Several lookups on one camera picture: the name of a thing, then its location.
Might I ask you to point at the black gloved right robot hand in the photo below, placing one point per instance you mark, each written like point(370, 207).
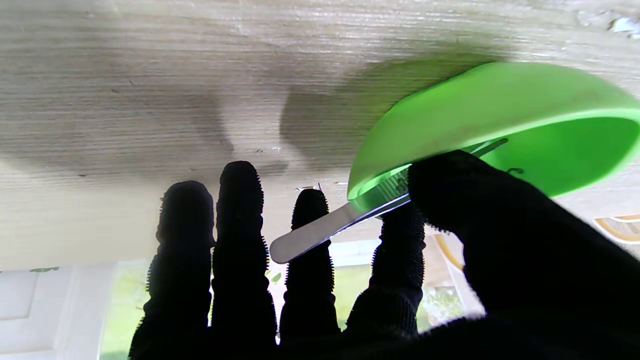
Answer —
point(525, 280)

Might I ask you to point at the metal tweezers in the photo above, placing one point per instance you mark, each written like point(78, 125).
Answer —
point(310, 235)

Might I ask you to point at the green plastic dish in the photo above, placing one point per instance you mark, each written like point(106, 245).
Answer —
point(500, 105)

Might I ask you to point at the white paper scrap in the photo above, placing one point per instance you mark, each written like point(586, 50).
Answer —
point(625, 26)

